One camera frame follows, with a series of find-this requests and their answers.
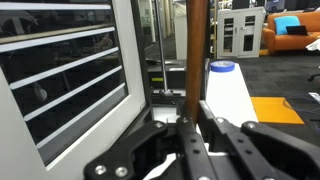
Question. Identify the thin wooden stick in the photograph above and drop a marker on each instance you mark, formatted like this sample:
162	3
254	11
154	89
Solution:
196	60

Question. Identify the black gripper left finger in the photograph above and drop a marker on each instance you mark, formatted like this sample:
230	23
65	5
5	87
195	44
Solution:
160	153

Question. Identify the black laptop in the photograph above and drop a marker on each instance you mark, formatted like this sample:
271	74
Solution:
296	30

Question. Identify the blue cushion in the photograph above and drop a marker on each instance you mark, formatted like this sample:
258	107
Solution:
283	25

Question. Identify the white two-door cabinet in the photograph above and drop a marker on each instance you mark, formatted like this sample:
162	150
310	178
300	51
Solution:
238	33

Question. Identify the orange sofa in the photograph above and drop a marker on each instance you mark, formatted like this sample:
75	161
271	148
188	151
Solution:
306	41

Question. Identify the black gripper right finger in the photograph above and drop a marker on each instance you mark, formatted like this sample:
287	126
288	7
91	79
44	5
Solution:
266	150

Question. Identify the black office chair base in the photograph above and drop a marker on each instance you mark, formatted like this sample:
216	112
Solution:
315	76

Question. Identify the black frame 3D printer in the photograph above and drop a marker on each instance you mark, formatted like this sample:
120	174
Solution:
166	76

